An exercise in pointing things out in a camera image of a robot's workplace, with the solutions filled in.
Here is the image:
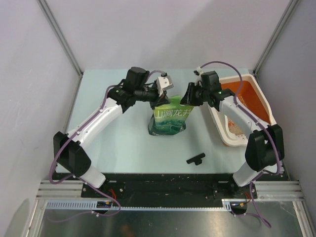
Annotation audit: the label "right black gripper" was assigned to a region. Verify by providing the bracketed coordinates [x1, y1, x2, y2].
[180, 82, 209, 107]

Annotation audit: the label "green litter bag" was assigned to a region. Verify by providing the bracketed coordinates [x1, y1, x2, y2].
[148, 95, 194, 136]

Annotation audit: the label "black bag clip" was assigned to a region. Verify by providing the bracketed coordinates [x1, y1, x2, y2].
[186, 153, 205, 165]

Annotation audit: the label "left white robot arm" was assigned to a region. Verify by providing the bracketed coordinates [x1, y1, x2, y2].
[49, 67, 173, 198]

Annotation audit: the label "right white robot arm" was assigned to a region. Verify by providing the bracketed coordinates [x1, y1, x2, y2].
[180, 70, 284, 198]

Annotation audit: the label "clean litter grains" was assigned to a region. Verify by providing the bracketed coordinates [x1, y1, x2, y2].
[228, 95, 247, 136]

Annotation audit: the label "white orange litter box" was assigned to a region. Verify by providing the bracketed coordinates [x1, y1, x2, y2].
[208, 74, 277, 147]

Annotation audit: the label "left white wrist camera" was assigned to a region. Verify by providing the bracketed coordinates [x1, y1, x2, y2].
[156, 76, 174, 96]

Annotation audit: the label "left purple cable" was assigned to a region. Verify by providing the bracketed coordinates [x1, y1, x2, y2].
[45, 70, 163, 222]

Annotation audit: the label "purple cable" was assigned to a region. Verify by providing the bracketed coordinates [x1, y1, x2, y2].
[45, 70, 163, 222]
[199, 60, 283, 228]

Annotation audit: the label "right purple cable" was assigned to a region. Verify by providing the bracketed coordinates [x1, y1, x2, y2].
[199, 60, 283, 228]

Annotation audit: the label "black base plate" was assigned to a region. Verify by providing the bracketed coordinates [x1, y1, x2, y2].
[81, 173, 257, 200]

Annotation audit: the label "white slotted cable duct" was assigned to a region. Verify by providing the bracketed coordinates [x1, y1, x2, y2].
[45, 200, 232, 211]

